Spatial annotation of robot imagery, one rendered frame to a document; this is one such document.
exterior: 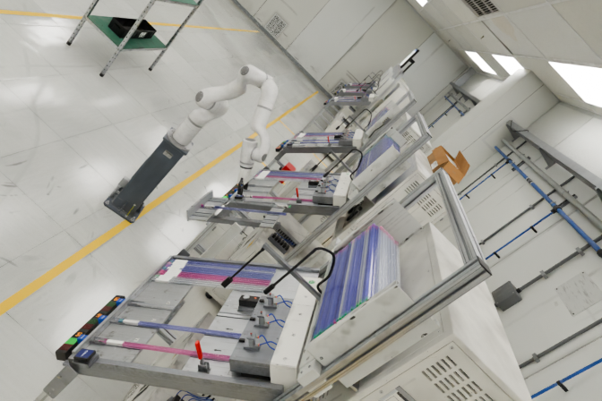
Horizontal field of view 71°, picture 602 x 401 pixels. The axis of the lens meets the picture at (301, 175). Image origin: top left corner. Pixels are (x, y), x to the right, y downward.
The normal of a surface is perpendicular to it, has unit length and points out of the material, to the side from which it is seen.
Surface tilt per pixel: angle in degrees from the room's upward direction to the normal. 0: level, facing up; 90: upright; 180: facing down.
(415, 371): 90
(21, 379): 0
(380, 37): 90
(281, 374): 90
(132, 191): 90
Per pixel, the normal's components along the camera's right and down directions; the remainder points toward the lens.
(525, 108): -0.20, 0.29
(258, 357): -0.02, -0.95
